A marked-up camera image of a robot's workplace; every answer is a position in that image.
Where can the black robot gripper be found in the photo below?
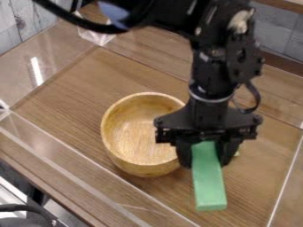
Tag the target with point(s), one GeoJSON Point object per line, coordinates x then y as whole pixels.
{"type": "Point", "coordinates": [205, 122]}

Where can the green rectangular stick block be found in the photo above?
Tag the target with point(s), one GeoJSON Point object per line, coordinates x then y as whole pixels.
{"type": "Point", "coordinates": [208, 181]}

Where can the light wooden bowl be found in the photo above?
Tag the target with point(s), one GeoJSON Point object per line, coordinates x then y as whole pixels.
{"type": "Point", "coordinates": [126, 134]}

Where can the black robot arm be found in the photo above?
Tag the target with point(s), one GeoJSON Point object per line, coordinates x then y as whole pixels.
{"type": "Point", "coordinates": [219, 29]}

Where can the clear acrylic enclosure wall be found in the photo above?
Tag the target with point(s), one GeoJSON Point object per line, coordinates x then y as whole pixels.
{"type": "Point", "coordinates": [60, 81]}

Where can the clear acrylic corner bracket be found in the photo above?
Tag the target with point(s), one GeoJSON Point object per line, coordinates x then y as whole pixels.
{"type": "Point", "coordinates": [93, 37]}

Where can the black metal table mount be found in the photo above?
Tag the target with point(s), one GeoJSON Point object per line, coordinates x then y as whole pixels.
{"type": "Point", "coordinates": [22, 211]}

